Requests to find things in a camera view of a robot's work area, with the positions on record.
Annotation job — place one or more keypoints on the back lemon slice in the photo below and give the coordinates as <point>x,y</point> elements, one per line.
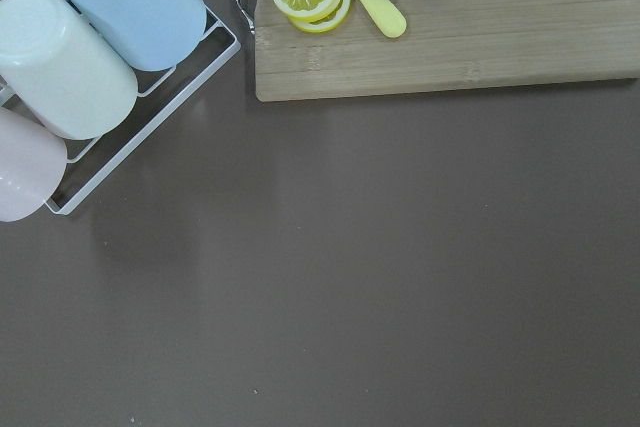
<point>327,23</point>

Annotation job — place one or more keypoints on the wooden cutting board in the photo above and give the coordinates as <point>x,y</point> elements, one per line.
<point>448,45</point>

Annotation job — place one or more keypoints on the pink cup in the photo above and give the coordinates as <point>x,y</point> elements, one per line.
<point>33,162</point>

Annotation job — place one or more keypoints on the cream white cup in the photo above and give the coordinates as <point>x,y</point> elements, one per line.
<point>68,76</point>

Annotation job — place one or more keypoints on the white wire cup rack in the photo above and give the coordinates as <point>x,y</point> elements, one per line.
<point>160,93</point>

